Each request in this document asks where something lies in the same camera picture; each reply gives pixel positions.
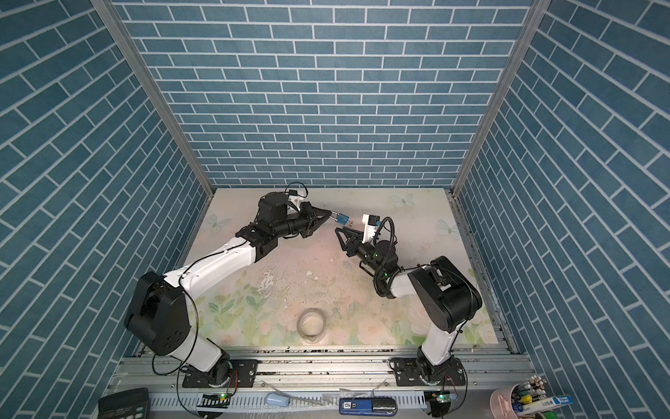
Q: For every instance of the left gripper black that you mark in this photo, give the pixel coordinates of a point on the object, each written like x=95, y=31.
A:
x=312, y=222

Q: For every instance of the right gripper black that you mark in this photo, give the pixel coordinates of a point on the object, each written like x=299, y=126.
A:
x=355, y=245

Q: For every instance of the blue padlock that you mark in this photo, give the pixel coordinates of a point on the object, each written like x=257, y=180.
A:
x=343, y=220

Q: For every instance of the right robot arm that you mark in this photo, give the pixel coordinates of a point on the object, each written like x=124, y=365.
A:
x=447, y=297

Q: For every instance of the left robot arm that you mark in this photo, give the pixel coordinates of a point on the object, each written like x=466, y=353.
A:
x=158, y=312

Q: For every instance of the clear tape roll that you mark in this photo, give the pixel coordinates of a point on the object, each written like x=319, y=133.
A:
x=311, y=325

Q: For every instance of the blue black device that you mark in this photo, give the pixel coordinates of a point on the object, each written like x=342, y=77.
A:
x=368, y=407

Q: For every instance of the light blue small object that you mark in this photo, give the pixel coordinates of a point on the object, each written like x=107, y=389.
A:
x=277, y=400

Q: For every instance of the pink pen cup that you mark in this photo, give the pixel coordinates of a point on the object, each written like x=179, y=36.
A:
x=501, y=404

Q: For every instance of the black calculator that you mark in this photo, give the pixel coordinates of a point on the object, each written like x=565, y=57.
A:
x=128, y=404

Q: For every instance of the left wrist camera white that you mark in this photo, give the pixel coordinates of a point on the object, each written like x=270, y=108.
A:
x=295, y=199

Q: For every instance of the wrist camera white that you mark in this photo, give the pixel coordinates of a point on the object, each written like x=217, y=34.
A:
x=370, y=224
x=295, y=199

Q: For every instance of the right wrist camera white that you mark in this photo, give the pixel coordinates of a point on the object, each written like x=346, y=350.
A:
x=370, y=224

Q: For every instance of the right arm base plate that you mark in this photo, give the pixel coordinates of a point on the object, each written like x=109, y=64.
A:
x=410, y=372

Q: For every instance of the aluminium mounting rail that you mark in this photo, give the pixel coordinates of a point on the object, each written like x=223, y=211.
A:
x=306, y=368

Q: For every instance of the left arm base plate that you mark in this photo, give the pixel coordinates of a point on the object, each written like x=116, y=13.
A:
x=241, y=373

